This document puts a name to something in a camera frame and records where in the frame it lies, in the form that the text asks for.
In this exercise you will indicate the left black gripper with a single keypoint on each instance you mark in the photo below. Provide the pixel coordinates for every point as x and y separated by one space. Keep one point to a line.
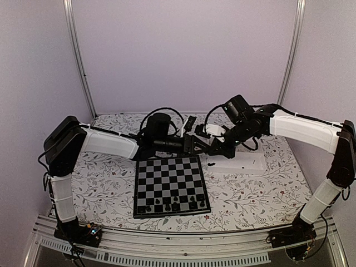
190 144

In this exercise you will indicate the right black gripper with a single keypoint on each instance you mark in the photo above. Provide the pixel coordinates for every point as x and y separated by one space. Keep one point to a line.
220 149

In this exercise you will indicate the white plastic tray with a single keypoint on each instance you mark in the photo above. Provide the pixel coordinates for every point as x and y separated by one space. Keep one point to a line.
245 161

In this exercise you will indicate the black white chessboard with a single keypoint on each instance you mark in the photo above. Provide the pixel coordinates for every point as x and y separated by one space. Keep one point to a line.
165 178

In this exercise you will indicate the black rook corner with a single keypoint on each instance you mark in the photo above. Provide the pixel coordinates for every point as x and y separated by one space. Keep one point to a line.
141 209

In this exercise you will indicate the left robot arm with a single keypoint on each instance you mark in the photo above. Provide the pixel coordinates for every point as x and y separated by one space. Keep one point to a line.
92 177

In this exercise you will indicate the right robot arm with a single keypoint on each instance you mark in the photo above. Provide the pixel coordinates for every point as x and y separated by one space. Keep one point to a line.
330 145

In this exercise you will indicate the floral patterned table mat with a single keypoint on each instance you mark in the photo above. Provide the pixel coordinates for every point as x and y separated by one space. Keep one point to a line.
245 201

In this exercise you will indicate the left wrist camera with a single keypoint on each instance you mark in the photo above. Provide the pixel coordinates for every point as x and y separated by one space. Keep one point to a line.
187 125

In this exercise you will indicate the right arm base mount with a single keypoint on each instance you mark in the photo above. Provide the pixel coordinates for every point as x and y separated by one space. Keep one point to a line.
299 235

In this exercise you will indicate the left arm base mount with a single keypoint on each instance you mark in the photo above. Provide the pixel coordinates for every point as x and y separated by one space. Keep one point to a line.
89 234

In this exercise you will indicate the right aluminium frame post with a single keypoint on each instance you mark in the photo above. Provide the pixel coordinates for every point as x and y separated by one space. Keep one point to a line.
297 29

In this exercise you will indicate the aluminium frame post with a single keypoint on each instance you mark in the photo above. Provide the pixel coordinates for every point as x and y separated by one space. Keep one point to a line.
70 20
297 29

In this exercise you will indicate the left aluminium frame post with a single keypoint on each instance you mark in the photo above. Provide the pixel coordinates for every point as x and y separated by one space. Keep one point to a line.
70 20

